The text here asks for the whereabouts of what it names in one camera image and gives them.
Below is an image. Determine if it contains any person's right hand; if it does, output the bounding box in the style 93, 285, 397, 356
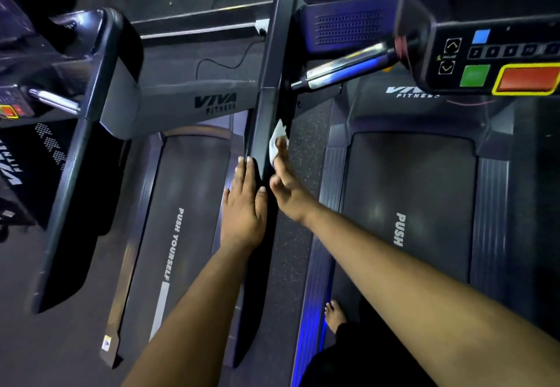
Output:
269, 136, 320, 226

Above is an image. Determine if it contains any person's left hand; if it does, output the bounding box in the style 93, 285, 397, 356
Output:
220, 156, 268, 252

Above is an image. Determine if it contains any white cleaning cloth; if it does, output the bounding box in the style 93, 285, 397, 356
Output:
268, 119, 290, 168

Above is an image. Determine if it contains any person's right forearm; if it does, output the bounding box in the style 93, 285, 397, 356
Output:
302, 201, 560, 387

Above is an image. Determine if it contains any person's left forearm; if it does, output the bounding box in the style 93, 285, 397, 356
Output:
122, 242, 260, 387

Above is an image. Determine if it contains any gray treadmill with lettered belt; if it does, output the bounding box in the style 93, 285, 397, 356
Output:
98, 80, 265, 370

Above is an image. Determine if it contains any person's bare foot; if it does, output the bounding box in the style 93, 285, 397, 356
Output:
324, 300, 348, 335

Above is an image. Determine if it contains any person's black trouser leg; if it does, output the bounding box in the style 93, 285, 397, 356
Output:
300, 297, 438, 387

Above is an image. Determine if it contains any black treadmill cover with checker print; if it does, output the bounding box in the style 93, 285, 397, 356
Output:
0, 119, 71, 230

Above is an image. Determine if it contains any black console with coloured buttons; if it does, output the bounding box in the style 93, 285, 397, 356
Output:
297, 0, 560, 96

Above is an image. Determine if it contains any black treadmill upright post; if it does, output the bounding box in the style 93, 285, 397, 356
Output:
231, 0, 305, 367

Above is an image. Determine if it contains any dark treadmill with blue-lit rail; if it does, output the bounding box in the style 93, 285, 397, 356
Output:
289, 72, 560, 387

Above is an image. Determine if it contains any silver console handlebar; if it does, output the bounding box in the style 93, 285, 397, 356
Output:
290, 41, 401, 91

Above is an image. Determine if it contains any dark treadmill console with post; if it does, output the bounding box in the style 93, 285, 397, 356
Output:
0, 6, 145, 315

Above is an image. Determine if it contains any gray metal floor rail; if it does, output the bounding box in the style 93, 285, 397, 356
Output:
130, 0, 274, 41

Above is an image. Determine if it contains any red safety cord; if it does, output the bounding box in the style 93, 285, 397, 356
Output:
393, 35, 412, 60

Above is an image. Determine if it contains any short silver handlebar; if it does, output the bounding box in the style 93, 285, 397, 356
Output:
28, 88, 82, 115

